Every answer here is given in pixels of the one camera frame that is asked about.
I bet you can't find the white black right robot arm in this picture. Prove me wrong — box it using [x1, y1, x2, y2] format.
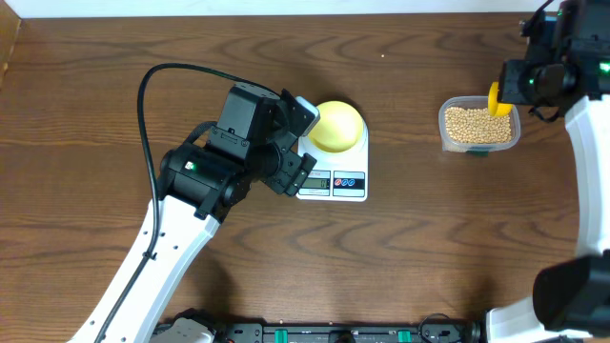
[484, 0, 609, 342]

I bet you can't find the green tape strip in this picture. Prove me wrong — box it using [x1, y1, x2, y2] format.
[466, 151, 489, 157]

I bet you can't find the white digital kitchen scale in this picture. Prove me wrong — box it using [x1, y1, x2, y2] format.
[296, 115, 369, 202]

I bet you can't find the yellow measuring scoop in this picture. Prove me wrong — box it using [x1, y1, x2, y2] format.
[487, 81, 513, 117]

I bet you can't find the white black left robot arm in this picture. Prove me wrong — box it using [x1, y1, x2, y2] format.
[72, 83, 320, 342]

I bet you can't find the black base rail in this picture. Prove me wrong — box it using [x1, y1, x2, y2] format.
[152, 309, 485, 343]

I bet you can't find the clear plastic container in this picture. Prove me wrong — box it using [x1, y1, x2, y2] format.
[438, 96, 521, 153]

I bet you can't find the soybeans pile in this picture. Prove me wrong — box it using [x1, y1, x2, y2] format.
[444, 107, 512, 144]

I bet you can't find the yellow plastic bowl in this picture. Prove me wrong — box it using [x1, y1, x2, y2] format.
[307, 101, 364, 153]

